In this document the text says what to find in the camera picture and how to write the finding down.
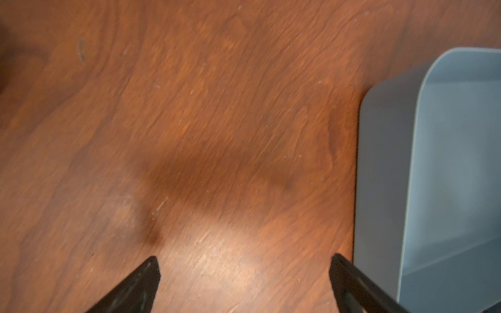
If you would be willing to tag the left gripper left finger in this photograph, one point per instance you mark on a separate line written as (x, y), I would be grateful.
(136, 293)

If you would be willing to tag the blue plastic tray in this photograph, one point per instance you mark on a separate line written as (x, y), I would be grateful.
(427, 223)

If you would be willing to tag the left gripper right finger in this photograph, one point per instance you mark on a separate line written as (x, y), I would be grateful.
(355, 292)

